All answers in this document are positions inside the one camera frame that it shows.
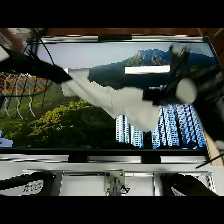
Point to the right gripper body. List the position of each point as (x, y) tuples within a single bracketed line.
[(156, 95)]

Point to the white shirt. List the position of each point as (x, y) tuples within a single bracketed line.
[(116, 100)]

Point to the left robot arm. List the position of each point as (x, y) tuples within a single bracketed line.
[(40, 68)]

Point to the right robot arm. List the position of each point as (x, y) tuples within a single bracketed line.
[(208, 96)]

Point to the beige garment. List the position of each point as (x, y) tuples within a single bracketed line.
[(213, 150)]

